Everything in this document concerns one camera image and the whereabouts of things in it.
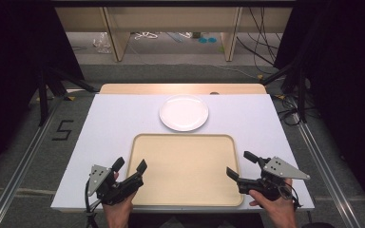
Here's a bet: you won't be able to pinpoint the person's right hand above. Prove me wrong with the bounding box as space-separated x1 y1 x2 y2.
249 180 299 222

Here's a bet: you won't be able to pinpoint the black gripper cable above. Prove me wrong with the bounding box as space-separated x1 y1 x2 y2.
84 180 103 228
279 184 302 211

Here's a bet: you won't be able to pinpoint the light wooden desk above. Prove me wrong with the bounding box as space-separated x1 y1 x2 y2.
54 6 294 63

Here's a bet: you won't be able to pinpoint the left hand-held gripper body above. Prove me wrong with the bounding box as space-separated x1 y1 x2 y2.
87 164 144 206

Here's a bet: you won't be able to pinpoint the black curtain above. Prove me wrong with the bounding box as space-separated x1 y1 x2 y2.
0 0 85 183
274 0 365 219

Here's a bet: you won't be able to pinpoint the clear plastic bag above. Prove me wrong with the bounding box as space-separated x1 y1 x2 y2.
91 31 113 54

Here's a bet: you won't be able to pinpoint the hanging black cables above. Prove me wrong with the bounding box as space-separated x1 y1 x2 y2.
236 7 283 74

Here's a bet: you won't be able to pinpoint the blue round discs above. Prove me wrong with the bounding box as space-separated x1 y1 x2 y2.
198 36 219 45

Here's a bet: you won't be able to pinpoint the white round plate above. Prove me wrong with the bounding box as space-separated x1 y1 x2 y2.
159 94 210 133

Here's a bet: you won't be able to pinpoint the black floor cables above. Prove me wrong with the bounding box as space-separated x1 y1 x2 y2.
273 94 321 126

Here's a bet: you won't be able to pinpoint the beige plastic tray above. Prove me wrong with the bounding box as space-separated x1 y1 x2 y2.
125 133 244 208

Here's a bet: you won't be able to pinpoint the white coiled cable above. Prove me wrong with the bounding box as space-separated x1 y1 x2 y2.
134 31 160 41

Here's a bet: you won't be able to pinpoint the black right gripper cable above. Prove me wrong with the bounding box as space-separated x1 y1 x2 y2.
279 184 302 211

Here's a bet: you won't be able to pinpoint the aluminium floor rail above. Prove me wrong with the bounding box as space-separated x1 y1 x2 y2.
293 113 359 228
0 103 62 228

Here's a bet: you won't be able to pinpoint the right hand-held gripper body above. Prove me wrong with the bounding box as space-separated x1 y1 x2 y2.
237 156 311 202

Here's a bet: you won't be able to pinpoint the person's left hand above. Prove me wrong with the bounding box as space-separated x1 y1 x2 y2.
103 190 138 220

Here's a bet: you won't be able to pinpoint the person's dark trousers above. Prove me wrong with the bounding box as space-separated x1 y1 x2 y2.
128 212 264 228

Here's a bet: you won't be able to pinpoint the black metal stand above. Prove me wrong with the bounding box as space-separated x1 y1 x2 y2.
37 65 100 127
260 61 309 124

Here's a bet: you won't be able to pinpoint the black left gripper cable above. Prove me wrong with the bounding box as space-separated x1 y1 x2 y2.
84 180 103 228

